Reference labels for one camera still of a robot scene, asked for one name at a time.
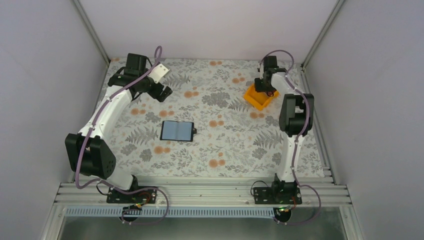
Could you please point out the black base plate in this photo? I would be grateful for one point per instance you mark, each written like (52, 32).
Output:
(267, 196)
(144, 197)

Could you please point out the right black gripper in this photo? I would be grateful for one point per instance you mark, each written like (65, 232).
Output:
(259, 88)

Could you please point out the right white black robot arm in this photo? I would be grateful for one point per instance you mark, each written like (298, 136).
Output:
(295, 120)

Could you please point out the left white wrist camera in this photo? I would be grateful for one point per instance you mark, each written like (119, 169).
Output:
(159, 72)

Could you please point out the black card holder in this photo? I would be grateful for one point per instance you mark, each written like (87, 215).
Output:
(181, 131)

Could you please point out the grey slotted cable duct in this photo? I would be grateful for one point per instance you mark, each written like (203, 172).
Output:
(172, 212)

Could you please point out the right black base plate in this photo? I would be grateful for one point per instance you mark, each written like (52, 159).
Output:
(267, 196)

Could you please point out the aluminium rail frame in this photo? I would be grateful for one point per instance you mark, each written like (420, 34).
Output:
(211, 192)

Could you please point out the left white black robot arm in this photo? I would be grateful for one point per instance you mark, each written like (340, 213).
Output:
(90, 157)

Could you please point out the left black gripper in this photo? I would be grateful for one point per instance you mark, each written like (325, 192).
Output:
(166, 91)

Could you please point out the orange plastic bin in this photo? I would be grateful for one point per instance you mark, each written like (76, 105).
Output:
(259, 100)

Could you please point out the floral table mat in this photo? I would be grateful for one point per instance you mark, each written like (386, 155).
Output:
(233, 138)

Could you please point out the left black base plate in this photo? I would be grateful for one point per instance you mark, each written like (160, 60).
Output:
(144, 197)

